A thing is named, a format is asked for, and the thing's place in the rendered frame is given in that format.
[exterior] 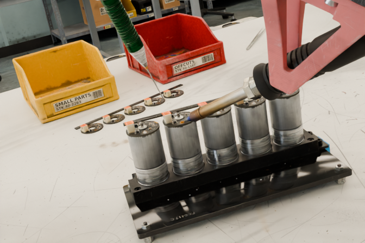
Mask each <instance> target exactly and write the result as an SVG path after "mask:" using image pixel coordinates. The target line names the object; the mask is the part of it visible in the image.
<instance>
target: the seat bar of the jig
mask: <svg viewBox="0 0 365 243"><path fill-rule="evenodd" d="M303 132H304V140H303V141H302V142H301V143H299V144H297V145H292V146H279V145H276V144H274V143H273V137H272V135H270V141H271V146H272V149H271V150H270V151H269V152H267V153H265V154H262V155H257V156H248V155H244V154H242V153H241V151H240V144H237V152H238V159H237V160H236V161H234V162H232V163H230V164H227V165H212V164H209V163H208V162H207V158H206V153H205V154H202V155H203V161H204V168H203V169H202V170H201V171H200V172H198V173H195V174H192V175H186V176H182V175H177V174H175V173H174V172H173V168H172V163H168V164H167V165H168V171H169V178H168V179H167V180H165V181H164V182H162V183H160V184H156V185H153V186H143V185H140V184H139V183H138V180H137V176H136V173H133V174H132V177H133V178H132V179H130V180H128V182H129V186H130V191H131V193H132V196H133V199H134V202H135V204H138V203H142V202H146V201H149V200H153V199H157V198H159V197H163V196H166V195H170V194H174V193H177V192H180V191H183V190H187V189H190V188H194V187H197V186H201V185H203V184H207V183H211V182H214V181H218V180H222V179H224V178H228V177H231V176H235V175H239V174H242V173H245V172H249V171H252V170H256V169H259V168H263V167H266V166H269V165H272V164H276V163H280V162H283V161H287V160H289V159H293V158H297V157H300V156H304V155H308V154H311V153H314V152H317V151H319V146H318V139H317V138H315V137H314V136H313V135H311V134H310V133H308V132H307V131H306V130H304V129H303Z"/></svg>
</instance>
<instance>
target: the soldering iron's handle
mask: <svg viewBox="0 0 365 243"><path fill-rule="evenodd" d="M340 27H341V25H339V26H337V27H335V28H333V29H331V30H329V31H327V32H325V33H323V34H321V35H319V36H317V37H316V38H314V39H313V41H312V42H308V43H306V44H304V45H302V46H300V47H298V48H296V49H295V50H292V51H290V52H289V53H287V66H288V68H290V69H295V68H296V67H297V66H298V65H300V64H301V63H302V62H303V61H304V60H305V59H306V58H307V57H308V56H310V55H311V54H312V53H313V52H314V51H315V50H316V49H317V48H318V47H319V46H321V45H322V44H323V43H324V42H325V41H326V40H327V39H328V38H329V37H330V36H332V35H333V34H334V33H335V32H336V31H337V30H338V29H339V28H340ZM363 57H365V35H363V36H362V37H361V38H360V39H359V40H357V41H356V42H355V43H354V44H352V45H351V46H350V47H349V48H347V49H346V50H345V51H344V52H342V53H341V54H340V55H339V56H338V57H336V58H335V59H334V60H332V61H331V62H330V63H329V64H327V65H326V66H325V67H324V68H323V69H321V70H320V71H319V72H318V73H317V74H315V75H314V76H313V77H312V78H311V79H310V80H312V79H314V78H317V77H319V76H321V75H323V74H325V72H332V71H335V70H337V69H339V68H341V67H343V66H345V65H347V64H350V63H352V62H354V61H356V60H358V59H360V58H363ZM253 79H254V83H255V86H256V88H257V90H258V91H259V92H260V94H261V95H262V96H263V97H264V98H265V99H267V100H270V101H272V100H275V99H277V98H278V97H279V96H280V94H281V93H283V91H281V90H279V89H277V88H275V87H273V86H272V85H271V84H270V82H269V66H268V63H260V64H258V65H256V66H255V67H254V69H253ZM308 81H309V80H308Z"/></svg>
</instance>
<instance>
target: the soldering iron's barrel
mask: <svg viewBox="0 0 365 243"><path fill-rule="evenodd" d="M246 98H249V99H253V100H257V99H260V98H262V95H261V94H260V92H259V91H258V90H257V88H256V86H255V83H254V79H253V76H252V77H248V78H246V79H244V82H243V87H241V88H239V89H237V90H235V91H233V92H230V93H228V94H226V95H224V96H222V97H220V98H218V99H216V100H214V101H212V102H210V103H208V104H206V105H204V106H202V107H199V108H197V109H196V110H194V111H192V112H190V119H191V120H192V121H193V122H197V121H199V120H201V119H204V118H206V117H208V116H210V115H212V114H214V113H216V112H218V111H220V110H222V109H224V108H227V107H229V106H231V105H233V104H235V103H237V102H239V101H242V100H244V99H246Z"/></svg>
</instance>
